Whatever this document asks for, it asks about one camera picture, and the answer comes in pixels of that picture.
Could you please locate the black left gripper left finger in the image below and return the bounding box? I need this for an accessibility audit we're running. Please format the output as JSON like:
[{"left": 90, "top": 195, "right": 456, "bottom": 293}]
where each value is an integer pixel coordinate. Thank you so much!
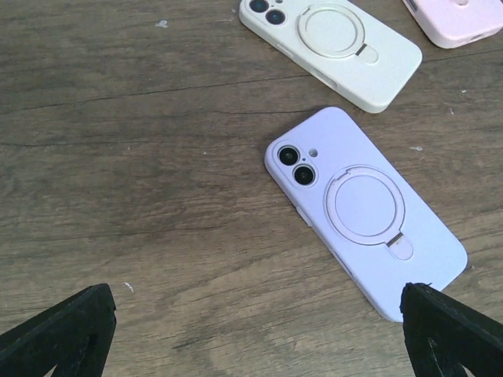
[{"left": 1, "top": 284, "right": 116, "bottom": 376}]

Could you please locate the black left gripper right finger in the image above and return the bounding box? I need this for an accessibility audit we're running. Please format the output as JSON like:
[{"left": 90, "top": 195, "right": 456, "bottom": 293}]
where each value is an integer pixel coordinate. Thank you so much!
[{"left": 400, "top": 283, "right": 502, "bottom": 376}]

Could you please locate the lavender phone case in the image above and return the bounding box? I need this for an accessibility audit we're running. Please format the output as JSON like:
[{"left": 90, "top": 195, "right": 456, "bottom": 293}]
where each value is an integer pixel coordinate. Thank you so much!
[{"left": 264, "top": 107, "right": 468, "bottom": 322}]

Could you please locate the pink phone case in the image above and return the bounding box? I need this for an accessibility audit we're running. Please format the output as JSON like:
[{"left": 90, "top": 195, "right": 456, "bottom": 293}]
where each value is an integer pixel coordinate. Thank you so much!
[{"left": 403, "top": 0, "right": 502, "bottom": 49}]

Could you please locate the cream phone case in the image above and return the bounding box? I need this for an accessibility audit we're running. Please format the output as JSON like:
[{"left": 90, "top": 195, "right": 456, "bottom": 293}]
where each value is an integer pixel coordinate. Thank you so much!
[{"left": 239, "top": 1, "right": 423, "bottom": 114}]

